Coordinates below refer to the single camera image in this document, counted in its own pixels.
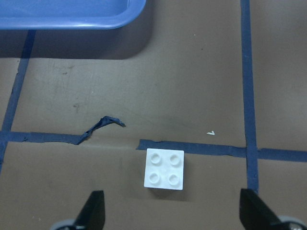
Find blue plastic tray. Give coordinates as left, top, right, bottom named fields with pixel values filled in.
left=0, top=0, right=146, bottom=30

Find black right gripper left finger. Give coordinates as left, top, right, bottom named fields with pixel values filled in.
left=73, top=190, right=105, bottom=230

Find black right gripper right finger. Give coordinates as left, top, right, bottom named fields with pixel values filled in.
left=239, top=189, right=282, bottom=230

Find white block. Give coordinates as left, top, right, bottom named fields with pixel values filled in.
left=143, top=148, right=184, bottom=190

